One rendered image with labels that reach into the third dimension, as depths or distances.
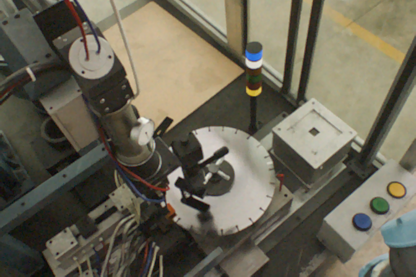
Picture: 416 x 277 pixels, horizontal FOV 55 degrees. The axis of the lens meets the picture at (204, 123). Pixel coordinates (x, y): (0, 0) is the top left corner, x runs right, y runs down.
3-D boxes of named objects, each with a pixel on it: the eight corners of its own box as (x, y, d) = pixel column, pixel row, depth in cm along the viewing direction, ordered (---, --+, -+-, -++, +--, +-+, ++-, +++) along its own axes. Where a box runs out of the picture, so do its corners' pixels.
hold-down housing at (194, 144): (200, 167, 100) (190, 122, 83) (210, 182, 98) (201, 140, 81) (180, 178, 98) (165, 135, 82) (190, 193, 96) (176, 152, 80)
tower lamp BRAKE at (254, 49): (254, 46, 112) (254, 38, 110) (265, 55, 110) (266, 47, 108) (242, 54, 111) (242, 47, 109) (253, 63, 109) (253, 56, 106)
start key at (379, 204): (377, 197, 110) (379, 194, 109) (389, 208, 108) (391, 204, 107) (367, 206, 109) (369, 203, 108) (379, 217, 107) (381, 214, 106)
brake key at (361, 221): (359, 213, 108) (361, 210, 107) (372, 224, 107) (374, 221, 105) (350, 222, 107) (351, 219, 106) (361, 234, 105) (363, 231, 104)
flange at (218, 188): (200, 156, 115) (199, 151, 113) (238, 162, 113) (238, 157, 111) (190, 191, 110) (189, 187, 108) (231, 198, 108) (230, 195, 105)
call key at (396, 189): (393, 182, 113) (395, 180, 111) (405, 193, 111) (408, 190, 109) (384, 191, 112) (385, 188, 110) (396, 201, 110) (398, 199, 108)
